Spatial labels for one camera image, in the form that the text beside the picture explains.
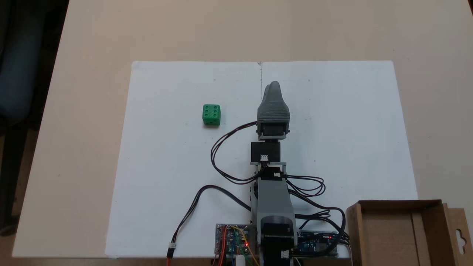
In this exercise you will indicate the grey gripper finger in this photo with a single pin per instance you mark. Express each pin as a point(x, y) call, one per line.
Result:
point(267, 94)
point(277, 92)

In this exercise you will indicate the green die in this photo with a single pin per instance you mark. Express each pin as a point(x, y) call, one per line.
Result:
point(211, 115)

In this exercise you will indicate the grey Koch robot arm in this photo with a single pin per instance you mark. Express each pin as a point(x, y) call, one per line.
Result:
point(273, 199)

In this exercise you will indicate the white paper sheet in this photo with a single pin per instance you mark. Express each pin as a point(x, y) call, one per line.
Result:
point(166, 147)

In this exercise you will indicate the blue circuit board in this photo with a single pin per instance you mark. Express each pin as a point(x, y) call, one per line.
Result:
point(314, 245)

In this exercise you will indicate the brown cardboard box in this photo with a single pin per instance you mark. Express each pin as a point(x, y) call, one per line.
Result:
point(388, 236)

